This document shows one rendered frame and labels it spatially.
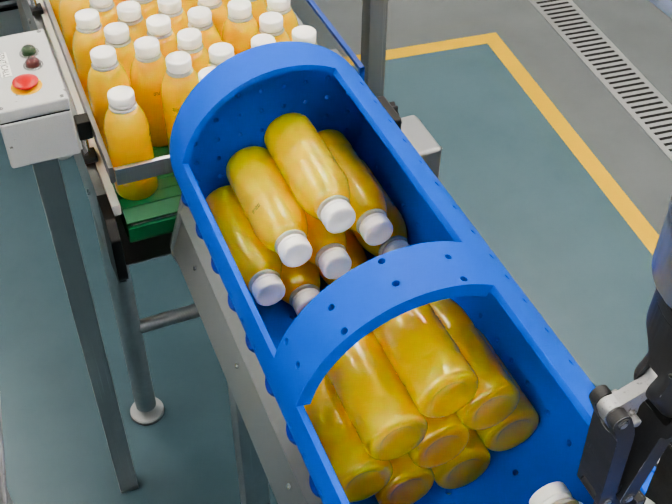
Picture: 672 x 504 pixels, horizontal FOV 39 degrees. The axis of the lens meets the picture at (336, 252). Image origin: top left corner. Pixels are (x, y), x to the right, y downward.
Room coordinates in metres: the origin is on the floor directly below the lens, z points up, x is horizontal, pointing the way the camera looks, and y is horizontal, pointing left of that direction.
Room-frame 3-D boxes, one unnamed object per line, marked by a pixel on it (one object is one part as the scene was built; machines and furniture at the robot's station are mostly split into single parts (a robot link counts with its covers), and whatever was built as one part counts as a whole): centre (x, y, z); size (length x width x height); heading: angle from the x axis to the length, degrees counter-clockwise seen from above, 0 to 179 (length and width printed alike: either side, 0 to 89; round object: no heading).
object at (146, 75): (1.30, 0.30, 0.98); 0.07 x 0.07 x 0.17
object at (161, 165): (1.19, 0.15, 0.96); 0.40 x 0.01 x 0.03; 113
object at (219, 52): (1.28, 0.18, 1.07); 0.04 x 0.04 x 0.02
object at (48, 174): (1.19, 0.46, 0.50); 0.04 x 0.04 x 1.00; 23
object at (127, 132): (1.16, 0.31, 0.98); 0.07 x 0.07 x 0.17
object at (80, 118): (1.24, 0.40, 0.94); 0.03 x 0.02 x 0.08; 23
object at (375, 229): (0.86, -0.05, 1.09); 0.04 x 0.02 x 0.04; 113
